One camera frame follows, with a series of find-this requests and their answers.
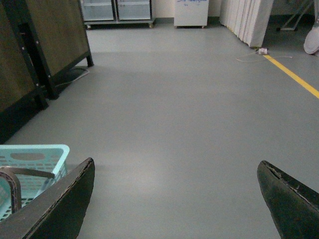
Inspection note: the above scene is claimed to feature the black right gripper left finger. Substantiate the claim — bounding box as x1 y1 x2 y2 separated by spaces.
0 158 95 239

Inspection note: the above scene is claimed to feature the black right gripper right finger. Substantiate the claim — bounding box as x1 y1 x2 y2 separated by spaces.
257 160 319 239

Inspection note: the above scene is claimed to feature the light blue plastic basket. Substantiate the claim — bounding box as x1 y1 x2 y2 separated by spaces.
0 144 70 207

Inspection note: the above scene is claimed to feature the brown basket handle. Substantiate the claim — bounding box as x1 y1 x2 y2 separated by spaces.
0 166 55 214

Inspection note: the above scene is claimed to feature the dark wooden display stand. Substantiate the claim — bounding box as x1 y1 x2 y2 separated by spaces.
0 0 93 143

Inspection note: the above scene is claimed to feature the white folding partition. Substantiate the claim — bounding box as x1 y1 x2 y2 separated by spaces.
219 0 274 48

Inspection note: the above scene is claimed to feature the glass door cabinet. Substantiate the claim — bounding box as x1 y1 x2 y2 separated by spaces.
80 0 155 30

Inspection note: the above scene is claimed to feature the white chest freezer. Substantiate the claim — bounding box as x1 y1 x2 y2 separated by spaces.
173 0 209 28

